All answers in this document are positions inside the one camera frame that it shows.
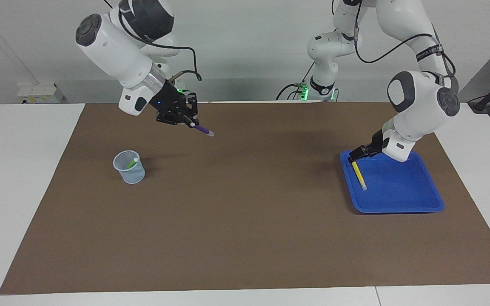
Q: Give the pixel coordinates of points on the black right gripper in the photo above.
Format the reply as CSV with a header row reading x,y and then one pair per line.
x,y
168,104

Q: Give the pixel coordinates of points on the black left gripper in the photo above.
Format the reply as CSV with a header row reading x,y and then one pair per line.
x,y
378,142

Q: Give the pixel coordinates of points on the yellow marker pen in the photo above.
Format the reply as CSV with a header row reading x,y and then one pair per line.
x,y
359,175

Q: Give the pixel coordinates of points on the purple marker pen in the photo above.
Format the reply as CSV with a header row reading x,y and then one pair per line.
x,y
202,130

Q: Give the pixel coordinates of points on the green marker pen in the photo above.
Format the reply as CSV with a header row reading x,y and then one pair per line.
x,y
132,164

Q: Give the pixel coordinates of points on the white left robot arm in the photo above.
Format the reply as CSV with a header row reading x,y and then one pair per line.
x,y
419,102

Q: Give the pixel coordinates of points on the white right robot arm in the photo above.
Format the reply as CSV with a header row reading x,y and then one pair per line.
x,y
113,46

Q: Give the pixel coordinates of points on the blue plastic tray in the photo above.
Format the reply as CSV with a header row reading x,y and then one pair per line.
x,y
406,191

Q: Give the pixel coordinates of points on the pale blue mesh pen cup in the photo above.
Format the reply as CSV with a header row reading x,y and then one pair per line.
x,y
131,177

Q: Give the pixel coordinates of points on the brown table mat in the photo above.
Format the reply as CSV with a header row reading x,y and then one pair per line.
x,y
245,238

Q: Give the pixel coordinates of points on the white power strip box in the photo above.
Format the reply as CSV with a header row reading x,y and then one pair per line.
x,y
36,91

